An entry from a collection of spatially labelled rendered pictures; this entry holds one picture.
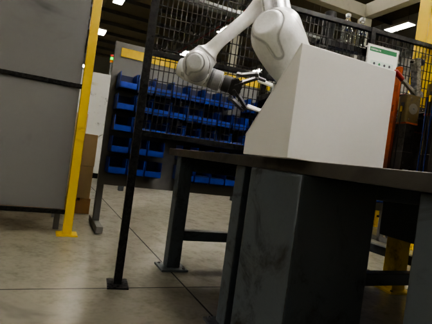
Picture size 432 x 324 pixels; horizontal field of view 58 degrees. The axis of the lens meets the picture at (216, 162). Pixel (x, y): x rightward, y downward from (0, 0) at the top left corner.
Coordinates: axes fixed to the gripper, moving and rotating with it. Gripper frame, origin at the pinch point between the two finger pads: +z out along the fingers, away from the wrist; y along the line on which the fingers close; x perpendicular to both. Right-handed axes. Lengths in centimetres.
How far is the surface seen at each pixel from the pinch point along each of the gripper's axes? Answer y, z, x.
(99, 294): 87, -40, 65
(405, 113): -17, 57, 3
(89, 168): 179, -116, -105
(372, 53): -16, 54, -72
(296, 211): -6, 14, 75
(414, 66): -32, 55, -12
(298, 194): -10, 13, 72
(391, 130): -5, 59, -3
